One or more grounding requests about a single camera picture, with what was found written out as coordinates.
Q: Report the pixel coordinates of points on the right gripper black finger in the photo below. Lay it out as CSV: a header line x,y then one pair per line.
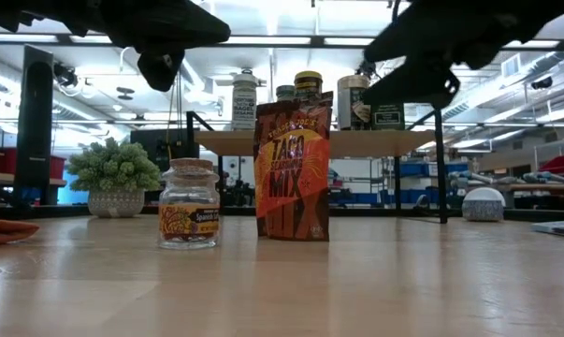
x,y
417,86
412,42

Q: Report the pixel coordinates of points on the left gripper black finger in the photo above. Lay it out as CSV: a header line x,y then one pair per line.
x,y
169,25
160,68

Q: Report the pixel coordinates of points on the green black pepper tin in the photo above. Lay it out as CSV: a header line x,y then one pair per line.
x,y
388,117

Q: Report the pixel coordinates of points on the furikake seasoning jar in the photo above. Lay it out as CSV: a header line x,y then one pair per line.
x,y
349,107

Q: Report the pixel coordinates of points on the white-label herb spice jar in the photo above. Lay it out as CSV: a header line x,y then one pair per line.
x,y
244,107

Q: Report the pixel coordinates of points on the yellow-lid crunchy onion can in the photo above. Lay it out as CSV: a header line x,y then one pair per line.
x,y
308,84

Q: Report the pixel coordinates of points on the green-lidded glass spice jar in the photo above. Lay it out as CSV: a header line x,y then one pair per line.
x,y
285,92

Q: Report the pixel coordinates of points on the orange taco seasoning pouch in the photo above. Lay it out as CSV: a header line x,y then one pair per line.
x,y
293,178

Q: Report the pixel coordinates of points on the small saffron glass jar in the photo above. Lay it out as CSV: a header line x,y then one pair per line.
x,y
188,224

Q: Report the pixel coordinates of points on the wooden shelf with black legs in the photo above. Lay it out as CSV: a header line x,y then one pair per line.
x,y
356,142

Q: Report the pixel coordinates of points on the black ceiling disc fixture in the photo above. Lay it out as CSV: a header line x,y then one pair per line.
x,y
125,91

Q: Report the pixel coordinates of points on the black ceiling pipe fixture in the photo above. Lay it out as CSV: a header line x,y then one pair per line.
x,y
542,83

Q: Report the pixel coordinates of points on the blue storage bin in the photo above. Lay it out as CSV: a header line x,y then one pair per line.
x,y
415,169

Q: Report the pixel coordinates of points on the black overhead light bar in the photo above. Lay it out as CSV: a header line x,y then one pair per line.
x,y
316,40

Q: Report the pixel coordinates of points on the green plant in white pot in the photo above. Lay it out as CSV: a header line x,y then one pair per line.
x,y
113,168

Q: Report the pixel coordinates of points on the white patterned bowl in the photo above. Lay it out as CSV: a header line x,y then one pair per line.
x,y
482,206

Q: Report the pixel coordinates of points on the red storage bin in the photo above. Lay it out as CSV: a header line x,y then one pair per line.
x,y
1,161

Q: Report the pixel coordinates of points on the blue panel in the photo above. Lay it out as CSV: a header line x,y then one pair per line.
x,y
68,194

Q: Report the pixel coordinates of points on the flat blue book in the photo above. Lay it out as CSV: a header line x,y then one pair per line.
x,y
559,228

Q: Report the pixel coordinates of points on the orange cloth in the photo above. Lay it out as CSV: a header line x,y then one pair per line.
x,y
5,231

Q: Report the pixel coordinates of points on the black camera on post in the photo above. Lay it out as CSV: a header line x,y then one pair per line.
x,y
65,75

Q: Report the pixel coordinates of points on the black upright post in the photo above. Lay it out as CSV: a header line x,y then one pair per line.
x,y
33,140

